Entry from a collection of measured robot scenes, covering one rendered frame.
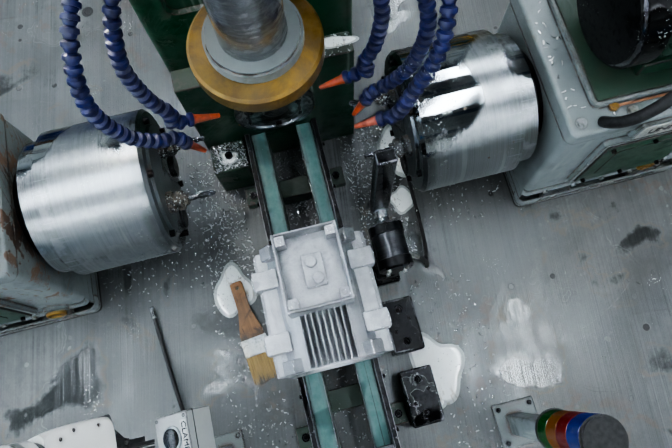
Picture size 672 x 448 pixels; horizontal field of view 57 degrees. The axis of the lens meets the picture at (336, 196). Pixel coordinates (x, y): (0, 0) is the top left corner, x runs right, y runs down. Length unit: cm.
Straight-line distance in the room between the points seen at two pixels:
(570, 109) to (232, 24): 55
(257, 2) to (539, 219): 83
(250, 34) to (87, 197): 40
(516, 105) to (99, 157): 65
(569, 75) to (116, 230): 74
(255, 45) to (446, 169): 41
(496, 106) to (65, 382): 95
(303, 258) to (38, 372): 65
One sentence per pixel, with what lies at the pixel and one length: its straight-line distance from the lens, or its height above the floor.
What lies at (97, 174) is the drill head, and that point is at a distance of 100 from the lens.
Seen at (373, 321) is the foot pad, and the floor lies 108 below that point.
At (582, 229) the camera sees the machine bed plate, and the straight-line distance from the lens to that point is 136.
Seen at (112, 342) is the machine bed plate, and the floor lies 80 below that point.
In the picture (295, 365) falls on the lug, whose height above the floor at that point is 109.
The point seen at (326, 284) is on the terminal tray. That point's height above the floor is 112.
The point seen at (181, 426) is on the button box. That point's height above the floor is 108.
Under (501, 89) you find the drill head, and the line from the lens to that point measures 101.
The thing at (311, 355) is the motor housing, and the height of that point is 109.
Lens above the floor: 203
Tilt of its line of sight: 73 degrees down
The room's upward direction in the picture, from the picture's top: 5 degrees counter-clockwise
